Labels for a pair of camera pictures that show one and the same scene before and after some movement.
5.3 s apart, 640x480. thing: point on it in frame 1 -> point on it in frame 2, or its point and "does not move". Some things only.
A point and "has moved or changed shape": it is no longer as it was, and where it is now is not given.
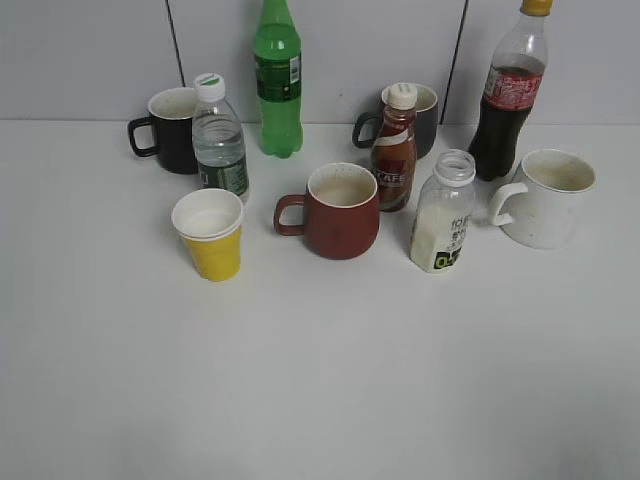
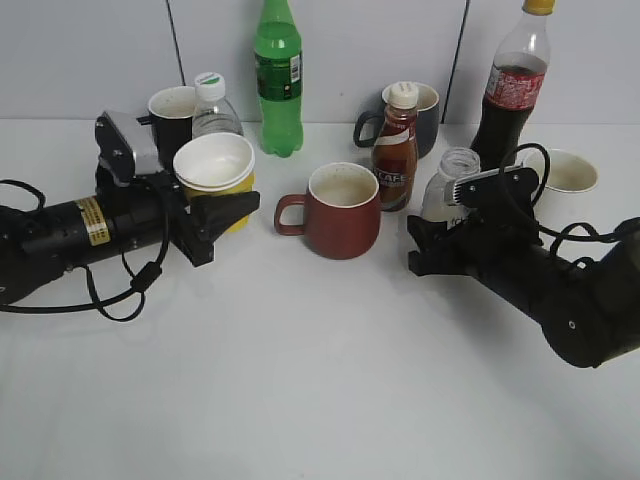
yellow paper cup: (210, 221) has moved or changed shape
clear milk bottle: (444, 212) does not move
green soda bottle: (277, 58) does not move
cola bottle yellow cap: (511, 85) does not move
